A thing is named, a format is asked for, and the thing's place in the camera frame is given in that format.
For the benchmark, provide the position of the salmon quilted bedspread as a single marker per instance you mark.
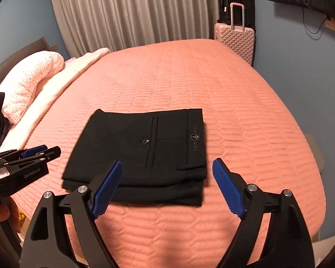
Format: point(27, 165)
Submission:
point(246, 123)

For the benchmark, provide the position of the light pink blanket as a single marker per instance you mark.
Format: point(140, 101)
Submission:
point(48, 91)

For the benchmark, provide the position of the dark headboard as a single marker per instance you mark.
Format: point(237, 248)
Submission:
point(36, 46)

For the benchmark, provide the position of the pink quilted suitcase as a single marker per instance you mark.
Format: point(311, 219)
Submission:
point(239, 38)

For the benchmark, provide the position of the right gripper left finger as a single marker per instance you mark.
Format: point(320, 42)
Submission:
point(63, 232)

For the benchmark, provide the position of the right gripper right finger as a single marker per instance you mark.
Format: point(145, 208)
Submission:
point(287, 242)

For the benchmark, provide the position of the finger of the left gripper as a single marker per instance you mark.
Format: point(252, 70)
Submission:
point(22, 153)
point(49, 155)

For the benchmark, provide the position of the pink dotted pillow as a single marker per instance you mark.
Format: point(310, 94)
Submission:
point(20, 84)

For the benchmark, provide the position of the grey pleated curtain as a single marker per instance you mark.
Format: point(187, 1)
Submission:
point(87, 25)

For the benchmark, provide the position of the black hard suitcase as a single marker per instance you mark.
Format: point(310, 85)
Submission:
point(249, 12)

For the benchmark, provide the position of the black pants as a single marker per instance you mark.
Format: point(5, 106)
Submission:
point(163, 156)

